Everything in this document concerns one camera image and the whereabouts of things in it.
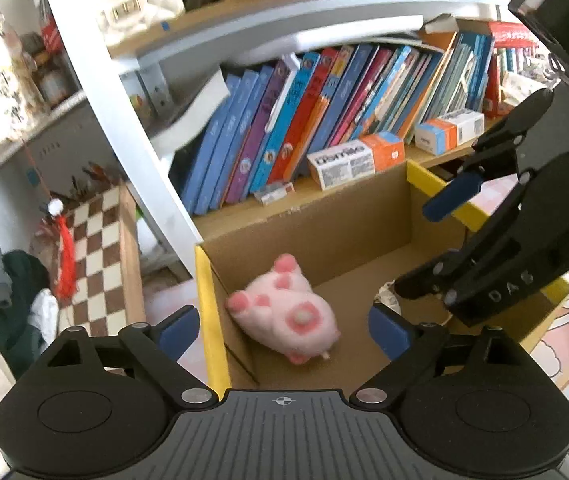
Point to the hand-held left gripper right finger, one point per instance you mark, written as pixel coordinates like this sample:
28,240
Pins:
389,334

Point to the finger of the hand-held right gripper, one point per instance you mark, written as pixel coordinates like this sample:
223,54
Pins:
524,240
452,199

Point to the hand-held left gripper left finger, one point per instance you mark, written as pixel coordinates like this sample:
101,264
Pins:
180,329

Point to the pink plush pig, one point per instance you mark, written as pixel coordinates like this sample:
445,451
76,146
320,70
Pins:
289,310

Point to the yellow cardboard box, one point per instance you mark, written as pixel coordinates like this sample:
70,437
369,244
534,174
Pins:
344,230

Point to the orange and white carton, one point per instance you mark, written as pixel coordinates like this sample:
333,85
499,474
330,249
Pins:
447,130
349,160

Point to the red card box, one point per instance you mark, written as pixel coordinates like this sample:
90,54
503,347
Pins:
511,34

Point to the wooden chessboard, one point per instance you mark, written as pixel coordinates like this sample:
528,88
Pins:
99,260

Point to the red tassel ornament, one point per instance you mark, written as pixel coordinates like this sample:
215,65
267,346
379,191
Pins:
66,260

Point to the small flat printed box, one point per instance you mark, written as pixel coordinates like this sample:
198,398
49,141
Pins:
274,193

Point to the dark green garment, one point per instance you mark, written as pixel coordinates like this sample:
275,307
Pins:
14,310

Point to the row of children's books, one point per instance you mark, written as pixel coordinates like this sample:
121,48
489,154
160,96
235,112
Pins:
284,125

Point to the white quilted bag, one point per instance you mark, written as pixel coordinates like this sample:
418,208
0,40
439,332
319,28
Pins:
134,5

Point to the white shelf frame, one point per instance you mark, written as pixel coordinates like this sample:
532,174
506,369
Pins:
114,110

